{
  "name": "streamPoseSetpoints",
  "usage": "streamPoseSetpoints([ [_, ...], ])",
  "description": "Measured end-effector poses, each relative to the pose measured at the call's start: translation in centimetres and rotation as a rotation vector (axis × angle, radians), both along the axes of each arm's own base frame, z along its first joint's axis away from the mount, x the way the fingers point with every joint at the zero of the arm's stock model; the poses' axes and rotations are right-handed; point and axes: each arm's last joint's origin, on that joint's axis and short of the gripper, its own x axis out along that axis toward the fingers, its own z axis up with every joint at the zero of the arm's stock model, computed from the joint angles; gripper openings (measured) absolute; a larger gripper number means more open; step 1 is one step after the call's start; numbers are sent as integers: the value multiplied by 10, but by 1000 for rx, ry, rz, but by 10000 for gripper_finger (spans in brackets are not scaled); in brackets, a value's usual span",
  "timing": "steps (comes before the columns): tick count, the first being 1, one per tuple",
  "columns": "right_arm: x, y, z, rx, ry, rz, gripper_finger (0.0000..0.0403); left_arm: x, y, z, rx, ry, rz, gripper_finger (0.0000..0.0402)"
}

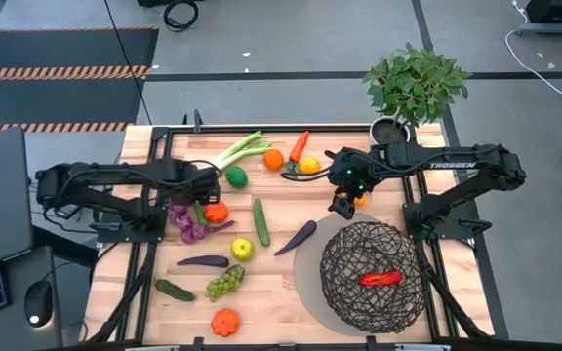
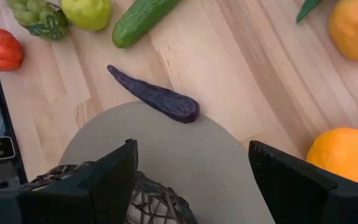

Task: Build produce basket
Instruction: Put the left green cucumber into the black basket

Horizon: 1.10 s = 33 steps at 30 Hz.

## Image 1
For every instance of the orange toy pumpkin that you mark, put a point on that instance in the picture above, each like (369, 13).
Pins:
(225, 323)

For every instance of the purple toy eggplant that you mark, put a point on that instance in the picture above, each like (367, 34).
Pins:
(205, 261)
(300, 235)

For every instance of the black computer mouse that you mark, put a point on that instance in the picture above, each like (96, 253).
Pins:
(38, 302)

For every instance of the green toy grape bunch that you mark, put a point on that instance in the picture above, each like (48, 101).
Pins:
(222, 285)

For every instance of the green plant in white pot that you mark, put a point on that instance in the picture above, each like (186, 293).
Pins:
(415, 83)

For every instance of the yellow toy mango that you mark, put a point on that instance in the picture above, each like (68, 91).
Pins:
(360, 200)

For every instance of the dark green toy cucumber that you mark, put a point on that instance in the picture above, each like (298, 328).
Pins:
(173, 290)

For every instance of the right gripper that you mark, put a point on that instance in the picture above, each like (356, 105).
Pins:
(354, 170)

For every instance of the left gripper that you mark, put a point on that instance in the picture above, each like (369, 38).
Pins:
(203, 183)

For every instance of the toy orange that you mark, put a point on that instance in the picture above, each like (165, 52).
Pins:
(273, 160)

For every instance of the yellow-green toy apple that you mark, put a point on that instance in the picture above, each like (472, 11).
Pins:
(242, 249)

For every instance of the long green toy cucumber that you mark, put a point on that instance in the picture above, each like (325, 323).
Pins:
(261, 222)

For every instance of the purple grapes bunch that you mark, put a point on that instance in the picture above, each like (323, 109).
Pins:
(186, 224)

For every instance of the small green toy pepper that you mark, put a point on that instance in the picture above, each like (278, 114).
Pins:
(199, 214)

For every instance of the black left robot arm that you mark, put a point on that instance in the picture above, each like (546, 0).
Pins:
(115, 175)

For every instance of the green toy lime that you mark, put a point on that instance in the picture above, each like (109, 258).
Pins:
(236, 177)

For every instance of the black metal table frame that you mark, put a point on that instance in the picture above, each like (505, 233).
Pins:
(166, 146)

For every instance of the yellow toy lemon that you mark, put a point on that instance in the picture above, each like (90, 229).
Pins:
(309, 165)

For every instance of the red tomato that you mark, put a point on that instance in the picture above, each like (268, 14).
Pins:
(216, 213)

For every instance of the black striped floor mat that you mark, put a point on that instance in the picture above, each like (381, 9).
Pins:
(56, 97)

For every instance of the round grey placemat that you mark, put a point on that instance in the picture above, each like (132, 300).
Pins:
(308, 273)

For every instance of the orange toy carrot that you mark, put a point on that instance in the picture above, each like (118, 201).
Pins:
(299, 146)

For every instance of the green and white toy leek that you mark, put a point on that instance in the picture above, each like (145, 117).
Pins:
(242, 150)

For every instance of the red toy pepper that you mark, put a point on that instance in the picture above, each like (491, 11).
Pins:
(381, 278)

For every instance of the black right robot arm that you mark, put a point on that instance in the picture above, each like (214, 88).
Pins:
(456, 163)

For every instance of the grey desk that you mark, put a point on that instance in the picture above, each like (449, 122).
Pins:
(17, 336)

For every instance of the dark wicker basket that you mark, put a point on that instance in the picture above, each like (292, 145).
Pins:
(349, 302)

